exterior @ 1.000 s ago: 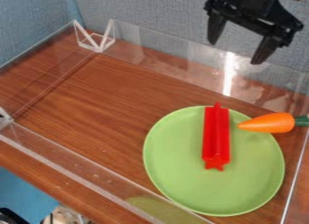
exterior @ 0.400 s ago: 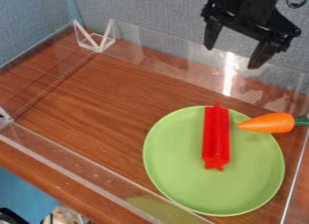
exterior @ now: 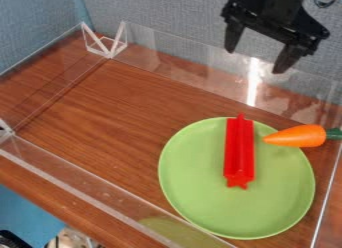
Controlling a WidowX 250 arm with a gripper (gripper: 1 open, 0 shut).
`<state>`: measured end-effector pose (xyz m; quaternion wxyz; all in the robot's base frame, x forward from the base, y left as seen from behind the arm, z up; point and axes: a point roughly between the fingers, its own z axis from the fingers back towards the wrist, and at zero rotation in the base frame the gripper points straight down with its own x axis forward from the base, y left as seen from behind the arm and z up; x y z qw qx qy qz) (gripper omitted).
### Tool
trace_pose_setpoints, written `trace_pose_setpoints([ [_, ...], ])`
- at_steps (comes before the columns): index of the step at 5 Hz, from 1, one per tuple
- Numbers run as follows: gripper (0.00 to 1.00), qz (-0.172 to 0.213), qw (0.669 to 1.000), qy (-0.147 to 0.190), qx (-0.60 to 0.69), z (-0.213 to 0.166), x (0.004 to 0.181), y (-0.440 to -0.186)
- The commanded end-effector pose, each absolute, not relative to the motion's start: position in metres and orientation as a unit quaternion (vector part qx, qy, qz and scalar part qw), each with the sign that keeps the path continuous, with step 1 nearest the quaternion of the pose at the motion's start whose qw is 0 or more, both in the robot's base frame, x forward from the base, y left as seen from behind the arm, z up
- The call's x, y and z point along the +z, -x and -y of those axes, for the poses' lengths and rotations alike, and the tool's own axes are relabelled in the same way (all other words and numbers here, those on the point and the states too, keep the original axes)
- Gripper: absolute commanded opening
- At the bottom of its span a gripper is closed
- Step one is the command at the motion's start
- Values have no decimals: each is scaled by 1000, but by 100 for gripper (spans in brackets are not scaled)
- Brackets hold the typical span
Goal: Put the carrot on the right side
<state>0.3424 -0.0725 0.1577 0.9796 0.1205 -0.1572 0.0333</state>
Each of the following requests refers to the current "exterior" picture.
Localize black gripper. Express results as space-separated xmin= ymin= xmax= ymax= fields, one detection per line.
xmin=222 ymin=0 xmax=330 ymax=74

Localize black cable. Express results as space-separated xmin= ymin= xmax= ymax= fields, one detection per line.
xmin=312 ymin=0 xmax=341 ymax=9

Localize clear acrylic enclosure walls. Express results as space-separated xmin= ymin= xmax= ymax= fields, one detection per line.
xmin=0 ymin=22 xmax=342 ymax=248

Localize red star-shaped block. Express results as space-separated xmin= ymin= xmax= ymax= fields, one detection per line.
xmin=224 ymin=114 xmax=256 ymax=189

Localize orange toy carrot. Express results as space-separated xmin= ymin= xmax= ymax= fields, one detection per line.
xmin=264 ymin=124 xmax=342 ymax=147

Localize green round plate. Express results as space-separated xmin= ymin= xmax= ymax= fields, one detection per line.
xmin=158 ymin=117 xmax=316 ymax=240

